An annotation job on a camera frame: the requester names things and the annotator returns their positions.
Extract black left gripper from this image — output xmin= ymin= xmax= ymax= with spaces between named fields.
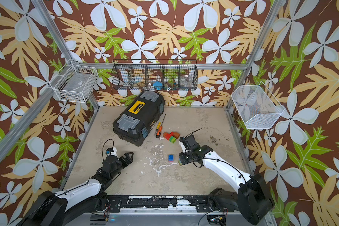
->
xmin=111 ymin=151 xmax=134 ymax=180

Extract orange lego brick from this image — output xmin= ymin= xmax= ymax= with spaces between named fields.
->
xmin=171 ymin=132 xmax=180 ymax=139

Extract dark green lego brick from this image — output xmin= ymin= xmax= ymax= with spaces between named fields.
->
xmin=169 ymin=136 xmax=176 ymax=143

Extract red long lego brick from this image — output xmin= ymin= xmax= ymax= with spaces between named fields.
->
xmin=163 ymin=132 xmax=172 ymax=141

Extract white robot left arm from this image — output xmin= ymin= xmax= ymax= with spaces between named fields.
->
xmin=18 ymin=152 xmax=134 ymax=226

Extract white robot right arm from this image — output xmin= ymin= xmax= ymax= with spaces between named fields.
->
xmin=179 ymin=135 xmax=275 ymax=225

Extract black toolbox with yellow label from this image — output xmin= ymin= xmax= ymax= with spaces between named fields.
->
xmin=113 ymin=90 xmax=165 ymax=147

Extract blue object in basket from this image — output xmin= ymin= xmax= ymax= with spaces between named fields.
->
xmin=152 ymin=82 xmax=163 ymax=90

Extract black mounting rail base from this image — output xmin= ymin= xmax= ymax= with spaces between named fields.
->
xmin=98 ymin=195 xmax=237 ymax=213

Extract orange handled screwdriver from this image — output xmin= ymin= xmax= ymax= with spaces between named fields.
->
xmin=155 ymin=126 xmax=163 ymax=138

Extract yellow handled screwdriver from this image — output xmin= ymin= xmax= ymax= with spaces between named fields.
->
xmin=155 ymin=114 xmax=166 ymax=131

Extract white wire basket right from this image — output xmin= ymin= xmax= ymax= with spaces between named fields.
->
xmin=231 ymin=83 xmax=285 ymax=130

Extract white wire basket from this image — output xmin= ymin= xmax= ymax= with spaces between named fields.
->
xmin=231 ymin=83 xmax=285 ymax=130
xmin=51 ymin=60 xmax=98 ymax=103

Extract black wire basket back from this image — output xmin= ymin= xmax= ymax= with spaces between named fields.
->
xmin=111 ymin=59 xmax=198 ymax=91

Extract white wire basket left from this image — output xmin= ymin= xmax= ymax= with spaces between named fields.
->
xmin=51 ymin=60 xmax=98 ymax=103

